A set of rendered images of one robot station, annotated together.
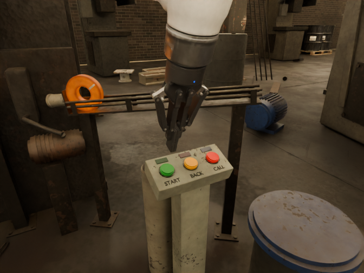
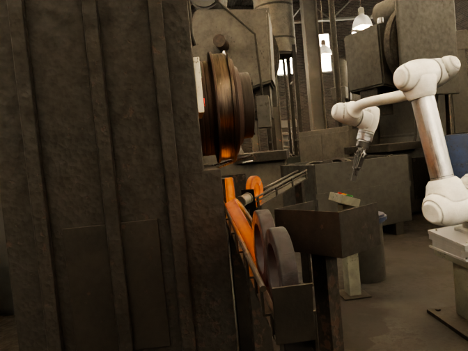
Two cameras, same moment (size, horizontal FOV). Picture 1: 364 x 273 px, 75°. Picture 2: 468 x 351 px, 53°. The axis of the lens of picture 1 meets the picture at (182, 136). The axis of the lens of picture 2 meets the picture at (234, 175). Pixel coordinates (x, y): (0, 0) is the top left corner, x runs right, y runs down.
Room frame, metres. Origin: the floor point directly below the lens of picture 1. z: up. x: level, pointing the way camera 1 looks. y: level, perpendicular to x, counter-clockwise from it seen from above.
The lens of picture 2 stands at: (0.16, 2.77, 0.93)
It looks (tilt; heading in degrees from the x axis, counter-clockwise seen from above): 3 degrees down; 292
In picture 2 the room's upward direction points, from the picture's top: 5 degrees counter-clockwise
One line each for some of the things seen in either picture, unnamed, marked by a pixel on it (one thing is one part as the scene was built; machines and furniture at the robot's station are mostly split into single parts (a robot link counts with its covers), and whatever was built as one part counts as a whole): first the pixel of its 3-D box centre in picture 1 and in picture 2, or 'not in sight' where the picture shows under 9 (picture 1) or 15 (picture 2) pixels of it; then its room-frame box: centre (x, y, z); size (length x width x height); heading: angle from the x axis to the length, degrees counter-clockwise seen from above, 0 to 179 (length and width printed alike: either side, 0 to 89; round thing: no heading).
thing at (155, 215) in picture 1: (160, 221); not in sight; (0.72, 0.08, 0.26); 0.12 x 0.12 x 0.52
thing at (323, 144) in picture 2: not in sight; (338, 168); (1.19, -3.57, 0.55); 1.10 x 0.53 x 1.10; 137
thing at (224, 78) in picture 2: not in sight; (222, 107); (0.93, 0.92, 1.11); 0.47 x 0.06 x 0.47; 117
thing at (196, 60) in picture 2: not in sight; (198, 90); (0.87, 1.27, 1.15); 0.26 x 0.02 x 0.18; 117
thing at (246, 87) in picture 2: not in sight; (244, 105); (0.85, 0.87, 1.11); 0.28 x 0.06 x 0.28; 117
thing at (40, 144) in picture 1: (67, 182); not in sight; (0.97, 0.56, 0.27); 0.22 x 0.13 x 0.53; 117
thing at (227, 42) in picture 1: (223, 66); not in sight; (3.47, -0.58, 0.45); 0.59 x 0.59 x 0.89
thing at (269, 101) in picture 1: (268, 111); not in sight; (2.34, -0.89, 0.17); 0.57 x 0.31 x 0.34; 137
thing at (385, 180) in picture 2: not in sight; (340, 196); (0.92, -1.85, 0.39); 1.03 x 0.83 x 0.77; 42
